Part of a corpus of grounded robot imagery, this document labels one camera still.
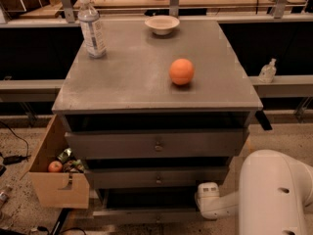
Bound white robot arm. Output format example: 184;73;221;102
195;150;313;235

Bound clear sanitizer pump bottle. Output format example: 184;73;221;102
258;58;277;83

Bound grey bottom drawer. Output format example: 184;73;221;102
93;186;202;224

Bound black power adapter with cable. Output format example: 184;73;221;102
0;120;30;165

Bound grey drawer cabinet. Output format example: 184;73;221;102
51;18;264;225

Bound clear plastic water bottle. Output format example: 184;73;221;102
77;0;106;58

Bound grey drawer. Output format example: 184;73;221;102
65;129;248;160
93;186;202;224
85;166;229;189

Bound green snack packets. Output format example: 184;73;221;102
57;148;85;173

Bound orange ball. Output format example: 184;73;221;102
169;59;195;85

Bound red apple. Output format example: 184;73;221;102
48;161;63;172

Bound white ceramic bowl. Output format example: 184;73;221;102
145;16;180;35

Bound grey top drawer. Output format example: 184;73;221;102
65;129;248;160

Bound wooden box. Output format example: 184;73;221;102
28;116;90;209

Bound grey middle drawer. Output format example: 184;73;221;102
85;166;229;189

